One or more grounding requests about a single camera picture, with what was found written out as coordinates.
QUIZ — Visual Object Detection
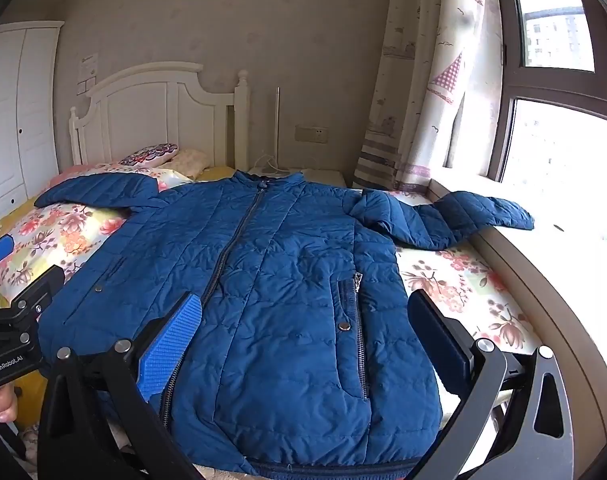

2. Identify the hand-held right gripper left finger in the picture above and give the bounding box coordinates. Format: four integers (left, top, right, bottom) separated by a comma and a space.
37, 292, 204, 480

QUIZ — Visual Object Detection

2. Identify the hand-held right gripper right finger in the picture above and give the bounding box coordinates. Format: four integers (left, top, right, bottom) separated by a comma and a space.
407, 289, 575, 480

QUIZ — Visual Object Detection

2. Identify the blue puffer jacket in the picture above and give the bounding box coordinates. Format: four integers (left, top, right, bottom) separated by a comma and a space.
33, 170, 535, 478

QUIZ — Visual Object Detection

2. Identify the person's left hand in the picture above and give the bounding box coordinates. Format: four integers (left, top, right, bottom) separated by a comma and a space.
0, 385, 19, 424

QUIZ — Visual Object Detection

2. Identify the yellow bedsheet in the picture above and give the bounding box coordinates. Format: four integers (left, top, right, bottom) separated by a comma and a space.
0, 195, 51, 428

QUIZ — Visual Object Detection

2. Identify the floral quilt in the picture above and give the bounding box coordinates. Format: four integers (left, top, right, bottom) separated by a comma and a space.
0, 160, 547, 480

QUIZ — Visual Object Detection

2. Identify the pink pillow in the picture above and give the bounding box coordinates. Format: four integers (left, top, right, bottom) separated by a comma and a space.
48, 161, 139, 187

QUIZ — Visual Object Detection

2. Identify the white wardrobe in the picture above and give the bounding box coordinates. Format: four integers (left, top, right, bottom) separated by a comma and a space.
0, 21, 65, 216

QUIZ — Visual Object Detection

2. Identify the yellow pillow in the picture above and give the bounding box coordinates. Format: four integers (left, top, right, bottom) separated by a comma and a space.
198, 165, 237, 184

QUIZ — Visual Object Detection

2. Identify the purple patterned pillow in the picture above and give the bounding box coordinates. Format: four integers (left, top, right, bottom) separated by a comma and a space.
119, 144, 180, 167

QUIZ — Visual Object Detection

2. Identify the cream pillow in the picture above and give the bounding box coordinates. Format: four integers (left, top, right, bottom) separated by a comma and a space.
170, 149, 212, 180

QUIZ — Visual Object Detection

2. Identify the white bed headboard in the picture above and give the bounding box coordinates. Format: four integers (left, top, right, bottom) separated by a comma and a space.
68, 62, 251, 172

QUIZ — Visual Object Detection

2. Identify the white nightstand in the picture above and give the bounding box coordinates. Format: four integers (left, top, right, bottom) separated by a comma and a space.
248, 166, 347, 189

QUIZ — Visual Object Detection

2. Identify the white slim stand lamp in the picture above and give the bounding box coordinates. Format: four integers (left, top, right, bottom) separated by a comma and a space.
260, 86, 296, 177

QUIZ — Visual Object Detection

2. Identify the dark framed window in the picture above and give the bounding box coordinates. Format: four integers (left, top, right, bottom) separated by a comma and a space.
488, 0, 607, 261

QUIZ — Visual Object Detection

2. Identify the printed beige curtain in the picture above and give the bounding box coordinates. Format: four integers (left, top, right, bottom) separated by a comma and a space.
353, 0, 504, 196

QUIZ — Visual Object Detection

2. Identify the wall paper notice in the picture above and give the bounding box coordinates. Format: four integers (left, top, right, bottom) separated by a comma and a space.
78, 53, 99, 81

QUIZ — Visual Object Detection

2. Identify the beige wall socket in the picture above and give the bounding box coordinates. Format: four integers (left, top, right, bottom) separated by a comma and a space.
295, 125, 329, 144

